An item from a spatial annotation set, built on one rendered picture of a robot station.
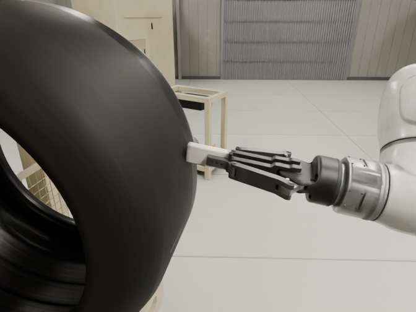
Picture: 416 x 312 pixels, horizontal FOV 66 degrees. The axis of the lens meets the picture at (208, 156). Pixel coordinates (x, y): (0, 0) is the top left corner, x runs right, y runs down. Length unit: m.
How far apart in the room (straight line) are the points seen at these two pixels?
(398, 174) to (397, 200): 0.04
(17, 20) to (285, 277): 1.93
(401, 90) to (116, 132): 0.45
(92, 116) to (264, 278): 1.81
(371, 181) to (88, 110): 0.38
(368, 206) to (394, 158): 0.09
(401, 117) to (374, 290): 1.71
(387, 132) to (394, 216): 0.14
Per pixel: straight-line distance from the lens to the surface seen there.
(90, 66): 0.42
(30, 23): 0.45
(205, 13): 8.18
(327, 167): 0.49
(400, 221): 0.53
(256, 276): 2.09
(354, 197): 0.50
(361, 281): 2.24
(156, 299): 0.84
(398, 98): 0.61
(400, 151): 0.55
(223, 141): 3.20
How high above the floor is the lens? 1.44
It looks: 24 degrees down
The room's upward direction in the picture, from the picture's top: straight up
